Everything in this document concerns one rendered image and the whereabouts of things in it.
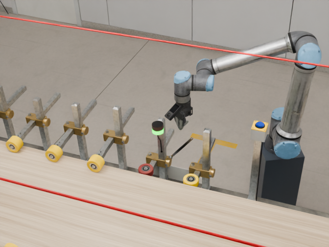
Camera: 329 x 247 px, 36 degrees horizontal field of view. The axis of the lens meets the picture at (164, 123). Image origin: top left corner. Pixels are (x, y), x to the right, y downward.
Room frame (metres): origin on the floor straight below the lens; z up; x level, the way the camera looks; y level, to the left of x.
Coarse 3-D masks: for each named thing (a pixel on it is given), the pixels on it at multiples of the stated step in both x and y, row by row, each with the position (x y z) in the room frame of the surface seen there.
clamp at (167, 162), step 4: (148, 152) 2.13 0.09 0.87; (152, 152) 2.12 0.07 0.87; (148, 156) 2.09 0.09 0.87; (152, 156) 2.09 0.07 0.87; (156, 156) 2.09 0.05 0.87; (148, 160) 2.08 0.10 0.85; (156, 160) 2.07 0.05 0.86; (160, 160) 2.06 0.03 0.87; (164, 160) 2.06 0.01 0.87; (168, 160) 2.06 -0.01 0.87; (160, 164) 2.06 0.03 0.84; (164, 164) 2.05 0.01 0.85; (168, 164) 2.04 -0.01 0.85
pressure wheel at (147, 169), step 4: (144, 164) 1.99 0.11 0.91; (148, 164) 1.99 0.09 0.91; (140, 168) 1.96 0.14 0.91; (144, 168) 1.96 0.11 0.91; (148, 168) 1.96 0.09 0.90; (152, 168) 1.96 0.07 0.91; (140, 172) 1.93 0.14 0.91; (144, 172) 1.93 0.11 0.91; (148, 172) 1.93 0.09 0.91; (152, 172) 1.94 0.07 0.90
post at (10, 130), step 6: (0, 90) 2.44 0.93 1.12; (0, 96) 2.42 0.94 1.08; (0, 102) 2.43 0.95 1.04; (6, 102) 2.45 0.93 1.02; (0, 108) 2.43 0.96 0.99; (6, 108) 2.44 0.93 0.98; (6, 120) 2.43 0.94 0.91; (6, 126) 2.43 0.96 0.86; (12, 126) 2.45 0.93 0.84; (6, 132) 2.44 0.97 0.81; (12, 132) 2.44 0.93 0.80
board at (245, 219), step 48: (0, 144) 2.21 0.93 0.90; (0, 192) 1.83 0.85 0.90; (96, 192) 1.81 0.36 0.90; (144, 192) 1.79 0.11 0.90; (192, 192) 1.78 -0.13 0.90; (0, 240) 1.52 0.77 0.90; (48, 240) 1.51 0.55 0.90; (96, 240) 1.50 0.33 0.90; (144, 240) 1.49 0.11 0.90; (192, 240) 1.48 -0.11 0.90; (288, 240) 1.46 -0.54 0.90
